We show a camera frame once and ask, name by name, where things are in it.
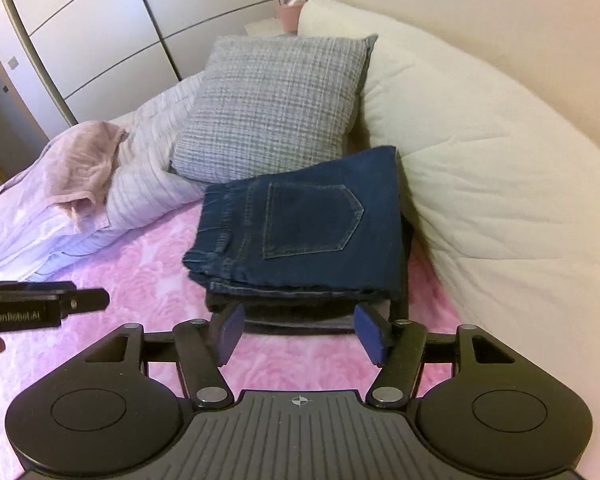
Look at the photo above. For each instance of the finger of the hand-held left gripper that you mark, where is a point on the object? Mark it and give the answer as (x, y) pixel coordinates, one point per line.
(30, 287)
(87, 300)

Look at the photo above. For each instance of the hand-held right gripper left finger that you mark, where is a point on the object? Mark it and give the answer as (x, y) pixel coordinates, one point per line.
(228, 335)

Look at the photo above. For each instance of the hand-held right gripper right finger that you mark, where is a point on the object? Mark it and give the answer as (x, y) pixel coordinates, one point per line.
(370, 332)

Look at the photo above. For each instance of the blue jeans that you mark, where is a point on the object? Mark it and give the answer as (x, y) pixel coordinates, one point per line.
(310, 220)

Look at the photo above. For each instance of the pink floral blanket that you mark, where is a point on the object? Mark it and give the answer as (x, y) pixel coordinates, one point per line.
(130, 260)

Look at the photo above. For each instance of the dark folded garment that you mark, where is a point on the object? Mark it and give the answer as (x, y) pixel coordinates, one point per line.
(300, 305)

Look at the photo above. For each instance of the grey striped pillow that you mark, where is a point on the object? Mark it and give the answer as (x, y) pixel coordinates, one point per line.
(145, 180)

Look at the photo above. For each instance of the pale pink cloth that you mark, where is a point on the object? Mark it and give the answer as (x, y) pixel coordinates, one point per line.
(85, 165)

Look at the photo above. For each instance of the cream padded headboard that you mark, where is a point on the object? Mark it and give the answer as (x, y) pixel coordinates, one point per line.
(505, 160)

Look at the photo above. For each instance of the grey plaid cushion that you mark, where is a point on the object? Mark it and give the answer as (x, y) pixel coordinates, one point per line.
(275, 110)

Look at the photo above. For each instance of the white sliding wardrobe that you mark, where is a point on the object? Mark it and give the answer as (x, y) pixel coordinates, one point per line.
(105, 25)

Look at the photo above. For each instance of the white nightstand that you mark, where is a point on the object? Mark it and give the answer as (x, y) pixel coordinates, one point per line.
(265, 27)

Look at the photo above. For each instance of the white wall switch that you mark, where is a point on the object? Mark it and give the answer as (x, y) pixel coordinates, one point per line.
(13, 62)

